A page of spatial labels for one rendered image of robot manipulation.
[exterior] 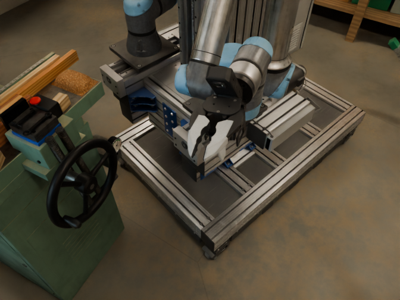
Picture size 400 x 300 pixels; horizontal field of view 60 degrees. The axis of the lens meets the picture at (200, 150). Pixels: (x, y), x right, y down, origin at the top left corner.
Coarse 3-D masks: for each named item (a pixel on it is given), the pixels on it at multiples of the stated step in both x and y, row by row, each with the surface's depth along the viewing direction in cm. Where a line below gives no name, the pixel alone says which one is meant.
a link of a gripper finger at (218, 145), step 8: (224, 120) 62; (216, 128) 61; (224, 128) 61; (216, 136) 60; (224, 136) 59; (208, 144) 59; (216, 144) 59; (224, 144) 60; (208, 152) 58; (216, 152) 59; (224, 152) 63
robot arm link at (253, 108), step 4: (260, 88) 80; (256, 92) 80; (260, 92) 81; (256, 96) 81; (260, 96) 83; (252, 100) 82; (256, 100) 82; (260, 100) 84; (248, 104) 83; (252, 104) 83; (256, 104) 83; (260, 104) 85; (248, 108) 84; (252, 108) 84; (256, 108) 84; (248, 112) 85; (252, 112) 85; (256, 112) 86; (248, 116) 86; (252, 116) 86
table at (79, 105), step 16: (96, 80) 123; (48, 96) 118; (80, 96) 118; (96, 96) 124; (64, 112) 113; (80, 112) 119; (16, 160) 101; (0, 176) 98; (16, 176) 103; (48, 176) 102
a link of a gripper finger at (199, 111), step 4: (200, 104) 66; (196, 108) 65; (200, 108) 65; (192, 112) 65; (196, 112) 65; (200, 112) 64; (204, 112) 64; (192, 116) 64; (196, 116) 64; (192, 120) 63; (192, 124) 62
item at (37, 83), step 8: (64, 56) 126; (72, 56) 128; (56, 64) 123; (64, 64) 126; (72, 64) 129; (48, 72) 120; (56, 72) 123; (32, 80) 117; (40, 80) 119; (48, 80) 122; (24, 88) 114; (32, 88) 117; (40, 88) 120
